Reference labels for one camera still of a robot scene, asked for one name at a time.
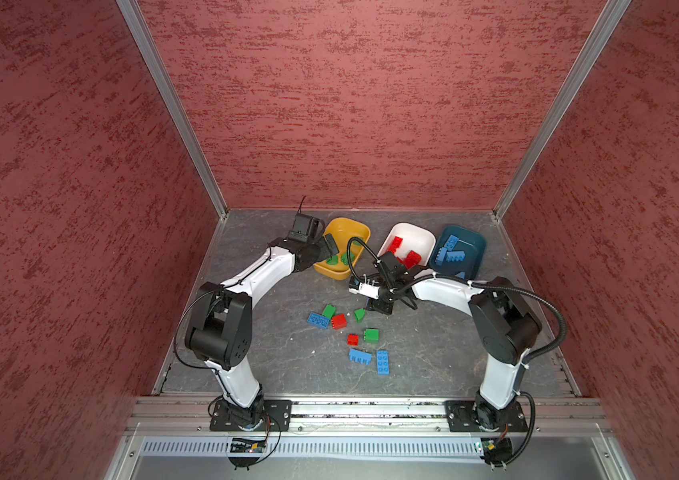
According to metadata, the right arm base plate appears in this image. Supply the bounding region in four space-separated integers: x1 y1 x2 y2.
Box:
443 400 529 435

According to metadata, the aluminium corner post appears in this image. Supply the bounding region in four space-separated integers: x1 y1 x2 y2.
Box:
116 0 229 221
493 0 631 222

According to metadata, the red lego top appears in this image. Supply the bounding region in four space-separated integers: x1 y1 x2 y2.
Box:
403 250 421 269

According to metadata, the aluminium front rail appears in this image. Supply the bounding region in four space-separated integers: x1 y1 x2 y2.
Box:
125 394 613 437

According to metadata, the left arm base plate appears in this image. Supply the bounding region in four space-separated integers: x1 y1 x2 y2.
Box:
208 399 293 433

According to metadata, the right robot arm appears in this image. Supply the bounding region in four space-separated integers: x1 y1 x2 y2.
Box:
349 254 541 432

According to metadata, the red lego pile bottom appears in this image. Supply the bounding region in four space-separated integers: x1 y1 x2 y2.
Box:
331 314 347 330

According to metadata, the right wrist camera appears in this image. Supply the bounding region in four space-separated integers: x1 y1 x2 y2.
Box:
349 278 381 299

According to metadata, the green lego pile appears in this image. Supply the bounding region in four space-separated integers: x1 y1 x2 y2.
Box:
321 304 336 319

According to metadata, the red lego diagonal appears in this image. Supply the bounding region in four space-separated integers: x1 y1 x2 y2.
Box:
389 236 403 255

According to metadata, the left aluminium corner post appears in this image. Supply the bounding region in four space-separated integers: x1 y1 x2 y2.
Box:
116 0 229 221

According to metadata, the right aluminium corner post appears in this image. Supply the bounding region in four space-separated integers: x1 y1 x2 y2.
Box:
493 0 631 222

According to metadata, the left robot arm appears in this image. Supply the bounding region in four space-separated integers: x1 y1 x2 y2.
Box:
183 213 338 429

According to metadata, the white plastic bin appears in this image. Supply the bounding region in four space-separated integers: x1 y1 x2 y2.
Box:
377 222 437 273

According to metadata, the green lego square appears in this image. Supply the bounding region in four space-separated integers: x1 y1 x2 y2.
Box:
363 328 379 344

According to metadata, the dark teal plastic bin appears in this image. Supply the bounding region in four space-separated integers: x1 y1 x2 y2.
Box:
427 225 487 280

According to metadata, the green lego small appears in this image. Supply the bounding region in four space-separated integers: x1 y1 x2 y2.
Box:
353 308 367 323

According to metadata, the yellow plastic bin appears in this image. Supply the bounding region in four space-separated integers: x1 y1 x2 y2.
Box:
313 217 371 281

